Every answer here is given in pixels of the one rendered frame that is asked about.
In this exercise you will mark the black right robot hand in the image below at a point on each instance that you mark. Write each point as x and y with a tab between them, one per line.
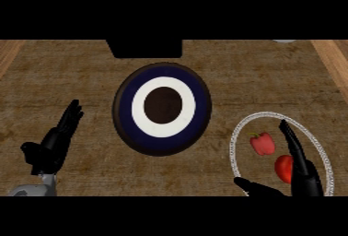
303	172

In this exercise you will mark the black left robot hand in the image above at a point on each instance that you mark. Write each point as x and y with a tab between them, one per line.
54	144

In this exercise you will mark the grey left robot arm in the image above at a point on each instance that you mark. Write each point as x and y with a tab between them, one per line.
38	186

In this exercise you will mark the brown placemat with white rim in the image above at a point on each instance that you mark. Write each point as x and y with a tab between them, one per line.
255	166

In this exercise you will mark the red bell pepper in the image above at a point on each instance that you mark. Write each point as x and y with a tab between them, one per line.
263	143

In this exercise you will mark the blue white brown round plate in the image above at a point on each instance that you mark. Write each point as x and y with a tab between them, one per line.
163	108

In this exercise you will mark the red tomato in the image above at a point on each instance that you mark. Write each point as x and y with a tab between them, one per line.
284	168

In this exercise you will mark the black box appliance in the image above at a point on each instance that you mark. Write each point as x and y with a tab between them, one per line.
145	48

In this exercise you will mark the pale grey round object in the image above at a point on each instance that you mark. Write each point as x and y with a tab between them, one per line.
285	40

